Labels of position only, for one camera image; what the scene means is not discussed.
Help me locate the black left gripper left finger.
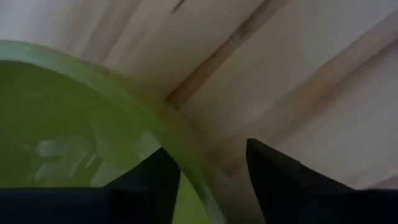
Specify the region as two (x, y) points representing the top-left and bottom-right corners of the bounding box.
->
(0, 147), (182, 224)

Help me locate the green plastic bowl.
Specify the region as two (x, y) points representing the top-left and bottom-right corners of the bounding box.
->
(0, 40), (231, 224)

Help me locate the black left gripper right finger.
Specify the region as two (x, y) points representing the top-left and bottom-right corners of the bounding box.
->
(246, 138), (398, 224)

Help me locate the light wooden shelf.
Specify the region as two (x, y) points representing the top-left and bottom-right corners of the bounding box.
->
(0, 0), (398, 224)

